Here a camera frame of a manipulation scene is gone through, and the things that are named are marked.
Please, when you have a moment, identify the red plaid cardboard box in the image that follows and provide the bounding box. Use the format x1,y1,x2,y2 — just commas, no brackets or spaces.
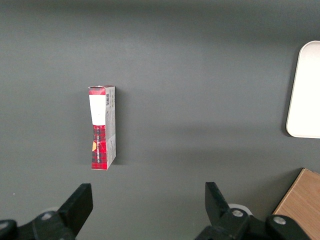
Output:
87,84,117,171

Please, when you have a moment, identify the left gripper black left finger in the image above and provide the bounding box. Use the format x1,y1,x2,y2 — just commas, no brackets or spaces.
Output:
0,183,94,240

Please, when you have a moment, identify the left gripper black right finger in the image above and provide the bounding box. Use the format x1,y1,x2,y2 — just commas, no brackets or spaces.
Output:
194,181,313,240

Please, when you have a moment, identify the light wooden drawer cabinet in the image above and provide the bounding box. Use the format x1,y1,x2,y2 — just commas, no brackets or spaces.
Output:
272,167,320,240

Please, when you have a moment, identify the cream white flat tray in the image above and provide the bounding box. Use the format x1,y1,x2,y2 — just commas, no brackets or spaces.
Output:
285,40,320,139

